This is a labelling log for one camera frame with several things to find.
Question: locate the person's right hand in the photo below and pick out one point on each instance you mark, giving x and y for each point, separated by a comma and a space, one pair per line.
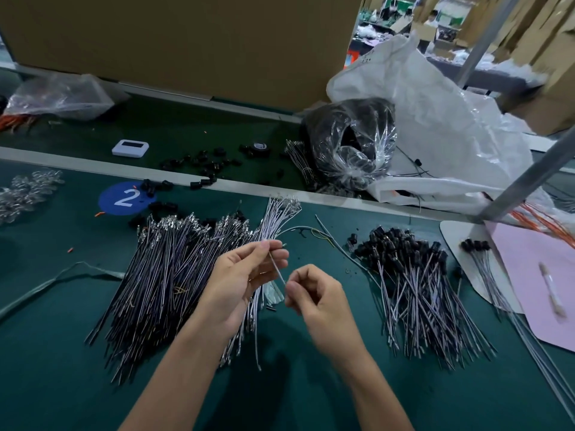
325, 309

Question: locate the person's left hand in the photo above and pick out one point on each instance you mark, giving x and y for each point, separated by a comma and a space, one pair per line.
235, 282

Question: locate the black plastic caps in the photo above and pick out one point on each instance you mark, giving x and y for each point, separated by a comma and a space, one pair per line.
202, 170

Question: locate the person's left forearm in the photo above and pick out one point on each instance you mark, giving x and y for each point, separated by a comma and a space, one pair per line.
171, 381

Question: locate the person's right forearm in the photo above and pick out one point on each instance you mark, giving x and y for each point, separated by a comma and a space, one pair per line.
377, 395

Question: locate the blue round number sticker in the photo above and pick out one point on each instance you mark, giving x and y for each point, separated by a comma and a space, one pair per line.
126, 198

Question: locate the clear bag with black contents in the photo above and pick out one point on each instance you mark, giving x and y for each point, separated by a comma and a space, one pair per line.
350, 141

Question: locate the small white timer device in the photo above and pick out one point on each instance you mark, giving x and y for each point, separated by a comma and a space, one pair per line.
130, 148

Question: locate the clear plastic strip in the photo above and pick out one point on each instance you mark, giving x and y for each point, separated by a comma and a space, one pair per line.
54, 284

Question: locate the pink paper sheet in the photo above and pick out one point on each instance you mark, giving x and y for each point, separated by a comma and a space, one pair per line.
542, 282

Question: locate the large white plastic sack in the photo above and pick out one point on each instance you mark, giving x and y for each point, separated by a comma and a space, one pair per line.
440, 116

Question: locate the brown cardboard panel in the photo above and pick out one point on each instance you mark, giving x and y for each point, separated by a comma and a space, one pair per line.
180, 45

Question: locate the crumpled clear plastic bag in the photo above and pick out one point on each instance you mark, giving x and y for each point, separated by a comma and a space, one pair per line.
58, 96

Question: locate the stack of cardboard boxes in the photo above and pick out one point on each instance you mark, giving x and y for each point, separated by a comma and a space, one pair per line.
553, 58

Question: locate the grey metal frame post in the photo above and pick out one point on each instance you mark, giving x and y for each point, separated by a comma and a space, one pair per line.
485, 40
532, 179

